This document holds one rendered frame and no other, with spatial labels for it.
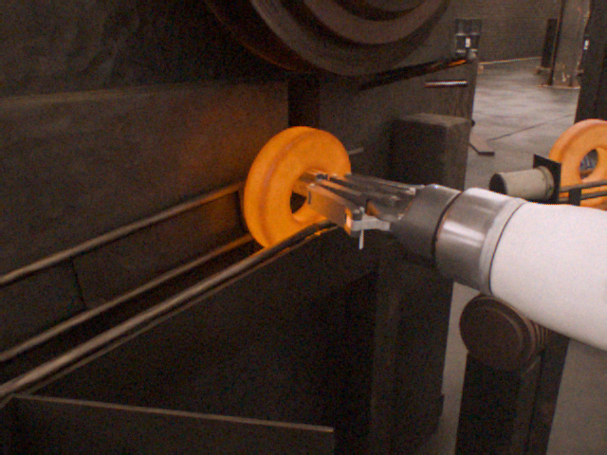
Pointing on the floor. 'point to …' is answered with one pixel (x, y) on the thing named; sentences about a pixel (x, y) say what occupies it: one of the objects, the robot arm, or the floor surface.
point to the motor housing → (497, 376)
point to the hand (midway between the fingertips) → (302, 179)
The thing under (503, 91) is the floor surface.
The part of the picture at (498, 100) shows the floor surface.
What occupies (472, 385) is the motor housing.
